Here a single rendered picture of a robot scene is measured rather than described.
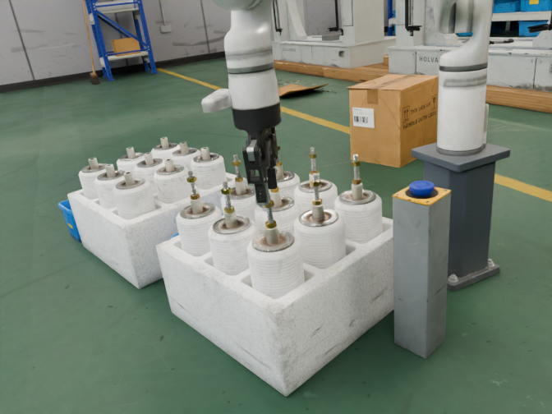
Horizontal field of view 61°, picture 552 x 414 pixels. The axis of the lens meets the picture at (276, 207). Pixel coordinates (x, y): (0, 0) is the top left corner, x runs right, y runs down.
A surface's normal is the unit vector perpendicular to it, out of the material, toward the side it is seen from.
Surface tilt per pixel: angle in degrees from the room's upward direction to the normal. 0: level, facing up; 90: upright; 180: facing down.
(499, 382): 0
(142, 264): 90
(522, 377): 0
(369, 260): 90
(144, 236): 90
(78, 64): 90
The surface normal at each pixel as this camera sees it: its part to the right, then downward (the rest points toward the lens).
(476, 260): 0.42, 0.32
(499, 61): -0.90, 0.26
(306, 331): 0.67, 0.22
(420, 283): -0.73, 0.34
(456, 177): -0.34, 0.41
